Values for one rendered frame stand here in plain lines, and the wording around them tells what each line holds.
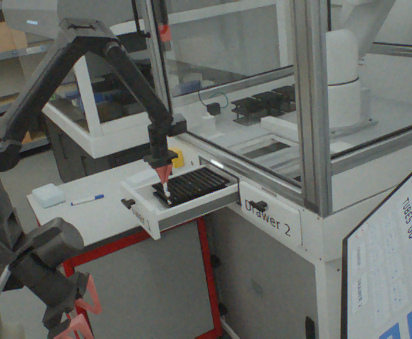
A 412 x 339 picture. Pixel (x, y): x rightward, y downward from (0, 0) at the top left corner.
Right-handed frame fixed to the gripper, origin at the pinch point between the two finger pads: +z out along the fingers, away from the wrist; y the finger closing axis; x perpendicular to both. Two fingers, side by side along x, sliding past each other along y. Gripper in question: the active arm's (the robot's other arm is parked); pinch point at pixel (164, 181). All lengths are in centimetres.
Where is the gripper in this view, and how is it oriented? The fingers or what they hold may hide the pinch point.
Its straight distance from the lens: 161.1
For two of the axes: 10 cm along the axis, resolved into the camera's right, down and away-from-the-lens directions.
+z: 1.0, 9.2, 3.8
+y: -8.7, 2.6, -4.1
